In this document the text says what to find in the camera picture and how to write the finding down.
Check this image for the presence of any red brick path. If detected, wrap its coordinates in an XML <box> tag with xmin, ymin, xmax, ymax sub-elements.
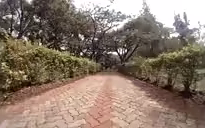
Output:
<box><xmin>0</xmin><ymin>71</ymin><xmax>205</xmax><ymax>128</ymax></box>

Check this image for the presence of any row of trees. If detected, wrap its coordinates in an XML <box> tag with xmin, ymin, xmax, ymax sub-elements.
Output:
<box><xmin>0</xmin><ymin>0</ymin><xmax>205</xmax><ymax>68</ymax></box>

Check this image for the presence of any long green hedge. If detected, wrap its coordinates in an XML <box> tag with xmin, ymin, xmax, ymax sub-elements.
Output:
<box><xmin>0</xmin><ymin>34</ymin><xmax>103</xmax><ymax>96</ymax></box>

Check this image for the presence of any green hedge with thin stems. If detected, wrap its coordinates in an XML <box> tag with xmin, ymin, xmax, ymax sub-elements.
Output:
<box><xmin>118</xmin><ymin>44</ymin><xmax>205</xmax><ymax>96</ymax></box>

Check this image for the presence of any bare soil strip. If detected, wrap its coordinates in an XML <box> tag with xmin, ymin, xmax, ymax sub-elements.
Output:
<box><xmin>0</xmin><ymin>73</ymin><xmax>94</xmax><ymax>111</ymax></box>
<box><xmin>121</xmin><ymin>73</ymin><xmax>205</xmax><ymax>108</ymax></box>

